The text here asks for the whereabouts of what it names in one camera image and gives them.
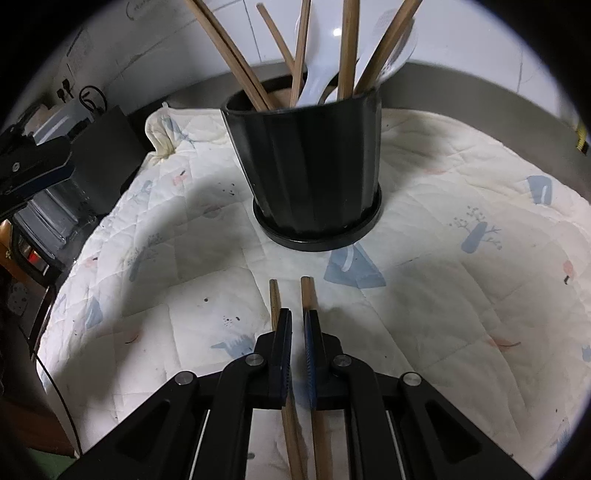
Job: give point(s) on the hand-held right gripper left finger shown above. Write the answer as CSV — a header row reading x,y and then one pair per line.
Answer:
x,y
286,360

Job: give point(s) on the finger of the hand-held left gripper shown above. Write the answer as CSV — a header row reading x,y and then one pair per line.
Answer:
x,y
16,136
41,166

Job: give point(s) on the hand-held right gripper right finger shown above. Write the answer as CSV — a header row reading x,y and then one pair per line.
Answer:
x,y
310,364

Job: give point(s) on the brown wooden chopstick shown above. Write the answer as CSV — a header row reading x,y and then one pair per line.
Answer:
x,y
275,300
308,293

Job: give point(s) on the black utensil holder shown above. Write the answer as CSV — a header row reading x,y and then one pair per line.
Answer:
x,y
309,175

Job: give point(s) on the bunch of wooden chopsticks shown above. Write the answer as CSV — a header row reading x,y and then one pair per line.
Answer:
x,y
348,50

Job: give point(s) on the white rice paddle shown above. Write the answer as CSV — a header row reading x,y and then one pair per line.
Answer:
x,y
399,50

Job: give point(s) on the glass blender jug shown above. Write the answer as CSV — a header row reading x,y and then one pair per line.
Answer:
x,y
60,217

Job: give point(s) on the black countertop appliance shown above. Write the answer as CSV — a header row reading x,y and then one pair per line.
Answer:
x,y
115,152

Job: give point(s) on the printed quilted mat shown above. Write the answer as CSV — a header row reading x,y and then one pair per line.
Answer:
x,y
438,286

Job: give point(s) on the wall outlet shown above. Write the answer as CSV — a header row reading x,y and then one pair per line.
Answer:
x,y
65,88

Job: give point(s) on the paper wall label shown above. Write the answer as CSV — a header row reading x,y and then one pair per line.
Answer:
x,y
75,50

